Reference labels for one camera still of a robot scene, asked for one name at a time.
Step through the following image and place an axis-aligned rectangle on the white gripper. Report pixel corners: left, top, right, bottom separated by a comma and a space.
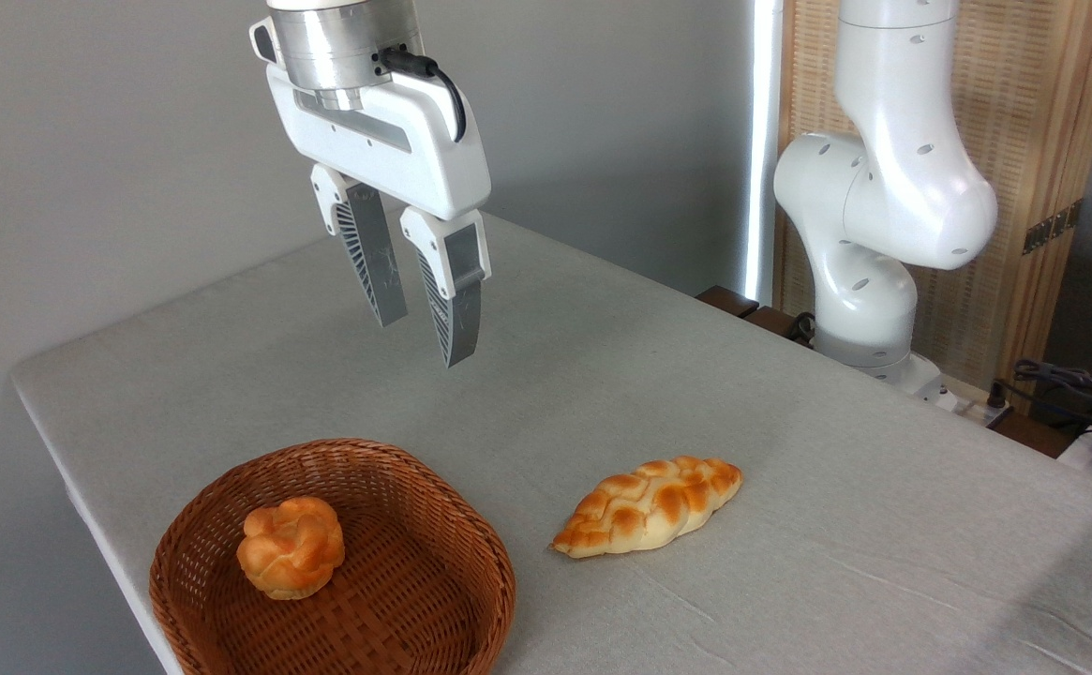
265, 64, 493, 368

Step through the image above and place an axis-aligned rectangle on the long braided bread loaf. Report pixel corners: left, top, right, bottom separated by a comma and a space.
550, 456, 744, 561

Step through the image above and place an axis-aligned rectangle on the round knotted bread roll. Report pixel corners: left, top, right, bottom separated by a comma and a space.
235, 496, 347, 601

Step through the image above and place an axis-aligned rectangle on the brown wicker basket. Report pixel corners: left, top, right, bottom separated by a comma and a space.
149, 438, 516, 675

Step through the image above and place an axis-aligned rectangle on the grey tablecloth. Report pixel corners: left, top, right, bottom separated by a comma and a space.
9, 212, 1092, 675

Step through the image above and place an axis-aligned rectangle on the dark brown wooden block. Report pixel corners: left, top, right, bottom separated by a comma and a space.
742, 305, 815, 349
696, 285, 760, 320

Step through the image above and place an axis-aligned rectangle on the dark metal screen hinge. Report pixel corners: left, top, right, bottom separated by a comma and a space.
1022, 198, 1085, 256

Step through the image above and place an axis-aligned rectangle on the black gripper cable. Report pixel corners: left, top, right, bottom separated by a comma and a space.
378, 46, 468, 144

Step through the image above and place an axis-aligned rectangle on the black cable bundle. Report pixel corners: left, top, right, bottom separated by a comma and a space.
988, 358, 1092, 442

